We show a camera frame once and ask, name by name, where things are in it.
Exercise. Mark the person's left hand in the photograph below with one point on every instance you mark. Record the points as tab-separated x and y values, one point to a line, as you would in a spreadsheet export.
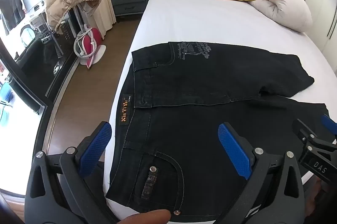
147	216

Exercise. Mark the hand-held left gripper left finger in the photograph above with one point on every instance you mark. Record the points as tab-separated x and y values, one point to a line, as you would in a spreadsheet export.
96	147

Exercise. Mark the black denim pants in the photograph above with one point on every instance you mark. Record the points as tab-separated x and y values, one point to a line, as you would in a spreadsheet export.
197	108

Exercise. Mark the grey nightstand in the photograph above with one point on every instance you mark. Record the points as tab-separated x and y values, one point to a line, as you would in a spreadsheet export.
129	1

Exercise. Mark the black glossy cabinet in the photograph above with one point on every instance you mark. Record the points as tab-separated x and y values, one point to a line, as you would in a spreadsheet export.
47	60

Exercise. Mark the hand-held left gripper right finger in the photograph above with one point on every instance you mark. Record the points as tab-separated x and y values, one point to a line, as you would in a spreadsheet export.
234	150

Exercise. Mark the white bed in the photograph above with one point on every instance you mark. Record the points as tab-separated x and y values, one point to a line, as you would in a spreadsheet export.
210	24

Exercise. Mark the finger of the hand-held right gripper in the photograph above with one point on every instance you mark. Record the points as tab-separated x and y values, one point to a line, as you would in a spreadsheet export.
302	130
330	122

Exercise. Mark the dark hanging garment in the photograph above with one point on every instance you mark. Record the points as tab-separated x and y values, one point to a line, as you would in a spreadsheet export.
10	8

